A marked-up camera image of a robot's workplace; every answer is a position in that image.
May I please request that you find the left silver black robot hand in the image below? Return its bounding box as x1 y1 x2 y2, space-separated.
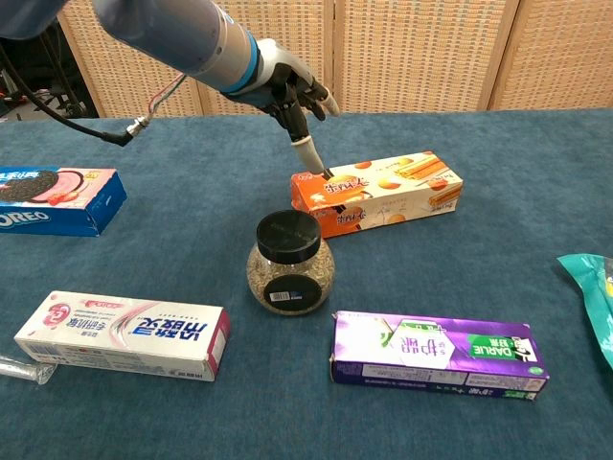
253 37 342 176

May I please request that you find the orange egg roll box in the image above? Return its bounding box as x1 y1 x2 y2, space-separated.
290 150 465 240

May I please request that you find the blue pink Oreo box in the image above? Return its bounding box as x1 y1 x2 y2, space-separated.
0 166 128 239

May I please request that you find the white pink toothpaste box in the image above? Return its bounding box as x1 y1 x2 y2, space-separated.
12 289 232 383

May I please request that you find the purple Darlie toothpaste box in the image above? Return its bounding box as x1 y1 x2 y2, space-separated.
329 310 551 403

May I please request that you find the wicker folding screen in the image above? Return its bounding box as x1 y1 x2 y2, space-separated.
50 0 613 119

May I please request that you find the glass jar with black lid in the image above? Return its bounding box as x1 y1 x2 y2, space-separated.
245 209 335 316

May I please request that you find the black tripod stand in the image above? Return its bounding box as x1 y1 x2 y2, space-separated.
47 90 100 119

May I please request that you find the blue felt table mat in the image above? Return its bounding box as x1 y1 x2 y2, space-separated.
0 108 613 460

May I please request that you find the teal plastic snack bag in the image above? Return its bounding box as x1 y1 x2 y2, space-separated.
556 252 613 371

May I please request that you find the clear plastic toothbrush tube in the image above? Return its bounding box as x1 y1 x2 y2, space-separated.
0 354 58 385

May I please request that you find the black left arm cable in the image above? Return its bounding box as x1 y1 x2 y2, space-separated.
0 42 188 148

